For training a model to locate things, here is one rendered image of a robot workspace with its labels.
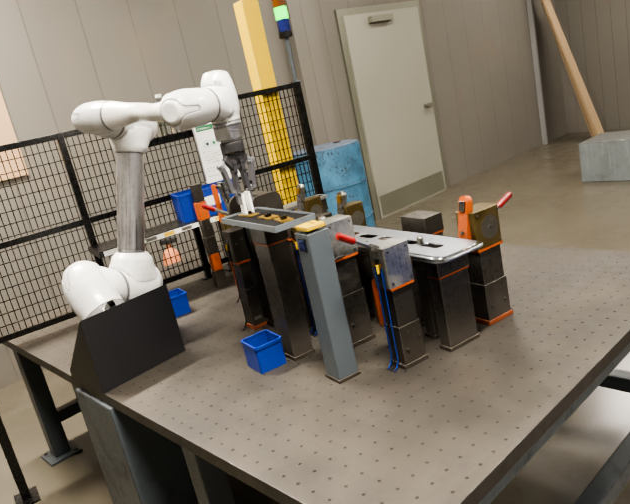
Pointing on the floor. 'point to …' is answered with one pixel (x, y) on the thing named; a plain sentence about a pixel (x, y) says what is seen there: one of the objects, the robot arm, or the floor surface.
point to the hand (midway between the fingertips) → (245, 202)
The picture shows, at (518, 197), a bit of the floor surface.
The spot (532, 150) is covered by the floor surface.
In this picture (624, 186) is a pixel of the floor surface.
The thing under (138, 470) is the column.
